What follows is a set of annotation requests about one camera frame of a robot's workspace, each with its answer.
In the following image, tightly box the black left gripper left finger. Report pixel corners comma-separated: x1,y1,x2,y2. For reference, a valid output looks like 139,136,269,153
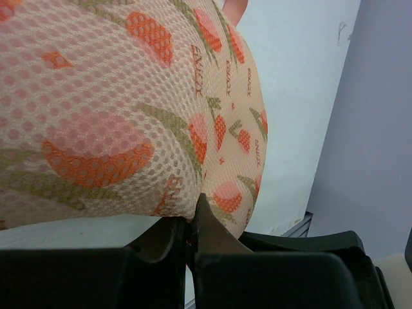
1,218,186,308

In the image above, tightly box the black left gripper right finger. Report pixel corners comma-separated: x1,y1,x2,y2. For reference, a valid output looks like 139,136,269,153
190,194,393,308

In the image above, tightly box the peach floral mesh laundry bag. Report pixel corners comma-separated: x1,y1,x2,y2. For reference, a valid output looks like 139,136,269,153
1,1,268,237

